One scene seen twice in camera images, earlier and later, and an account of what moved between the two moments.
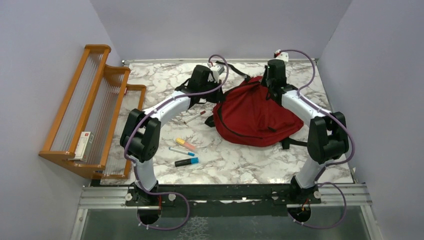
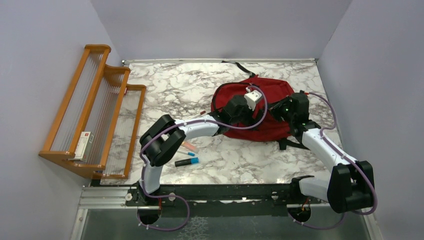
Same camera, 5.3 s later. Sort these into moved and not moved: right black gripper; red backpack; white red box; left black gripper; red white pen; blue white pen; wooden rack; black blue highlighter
Moved: left black gripper; right black gripper; red backpack
Not moved: wooden rack; blue white pen; white red box; red white pen; black blue highlighter
